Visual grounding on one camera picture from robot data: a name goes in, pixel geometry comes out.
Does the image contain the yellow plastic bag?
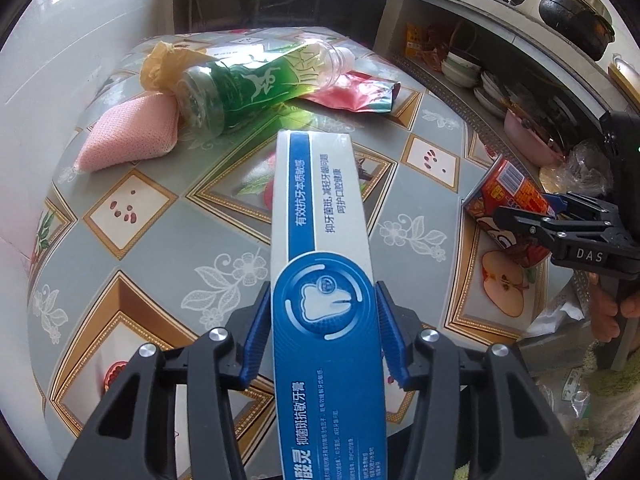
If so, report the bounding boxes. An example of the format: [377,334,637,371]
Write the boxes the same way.
[139,41,208,103]

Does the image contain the black cooking pot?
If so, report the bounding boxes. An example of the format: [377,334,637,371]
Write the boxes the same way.
[539,0,615,61]

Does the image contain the green shaggy rug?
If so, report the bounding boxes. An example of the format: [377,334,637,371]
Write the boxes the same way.
[565,345,640,461]

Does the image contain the person's right hand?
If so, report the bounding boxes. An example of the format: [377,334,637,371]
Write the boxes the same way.
[590,287,622,343]

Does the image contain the red green foil packet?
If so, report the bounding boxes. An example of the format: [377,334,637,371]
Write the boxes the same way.
[300,72,401,115]

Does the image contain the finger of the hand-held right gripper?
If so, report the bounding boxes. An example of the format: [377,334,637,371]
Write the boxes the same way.
[492,205,572,252]
[542,191,619,222]

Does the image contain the pink mesh pouch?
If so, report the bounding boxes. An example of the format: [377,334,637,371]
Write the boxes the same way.
[75,92,181,173]

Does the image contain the red drink can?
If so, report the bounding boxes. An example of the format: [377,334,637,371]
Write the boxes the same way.
[461,154,556,268]

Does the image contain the clear bag yellow contents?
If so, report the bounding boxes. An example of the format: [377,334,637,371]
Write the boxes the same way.
[540,140,613,196]

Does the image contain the blue white toothpaste box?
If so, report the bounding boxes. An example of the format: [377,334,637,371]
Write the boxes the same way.
[270,130,391,480]

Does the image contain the wooden cutting board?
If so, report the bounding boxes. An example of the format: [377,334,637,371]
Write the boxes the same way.
[607,55,640,98]

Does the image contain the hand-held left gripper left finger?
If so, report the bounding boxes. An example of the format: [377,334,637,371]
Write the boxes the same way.
[57,280,273,480]

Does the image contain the stack of white bowls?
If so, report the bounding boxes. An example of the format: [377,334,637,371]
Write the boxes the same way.
[442,50,483,88]

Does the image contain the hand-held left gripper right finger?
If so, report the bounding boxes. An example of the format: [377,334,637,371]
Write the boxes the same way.
[375,280,586,480]

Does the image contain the green label plastic bottle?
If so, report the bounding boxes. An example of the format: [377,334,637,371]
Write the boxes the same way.
[177,40,353,136]

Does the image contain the orange snack packets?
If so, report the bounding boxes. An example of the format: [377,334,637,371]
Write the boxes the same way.
[402,22,446,63]

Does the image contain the pink plastic basket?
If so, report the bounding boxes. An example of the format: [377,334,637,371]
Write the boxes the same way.
[502,107,568,166]

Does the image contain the stack of plates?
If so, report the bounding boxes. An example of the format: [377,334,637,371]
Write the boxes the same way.
[475,70,516,118]

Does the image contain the fruit print tablecloth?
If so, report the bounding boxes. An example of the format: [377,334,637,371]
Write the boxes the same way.
[27,25,576,456]

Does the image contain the concrete kitchen counter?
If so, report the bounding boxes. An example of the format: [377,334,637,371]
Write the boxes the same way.
[165,0,640,126]

